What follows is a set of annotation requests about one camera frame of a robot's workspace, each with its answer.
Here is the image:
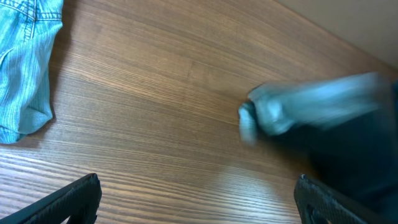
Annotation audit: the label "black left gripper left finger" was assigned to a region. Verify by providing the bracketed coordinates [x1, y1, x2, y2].
[1, 173, 102, 224]

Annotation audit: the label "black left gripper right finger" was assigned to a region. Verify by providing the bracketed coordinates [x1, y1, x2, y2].
[294, 174, 389, 224]

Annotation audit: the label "black shorts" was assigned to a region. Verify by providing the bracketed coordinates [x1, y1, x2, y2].
[238, 73, 397, 220]

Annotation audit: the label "light blue denim shorts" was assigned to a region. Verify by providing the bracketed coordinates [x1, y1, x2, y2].
[1, 0, 63, 144]

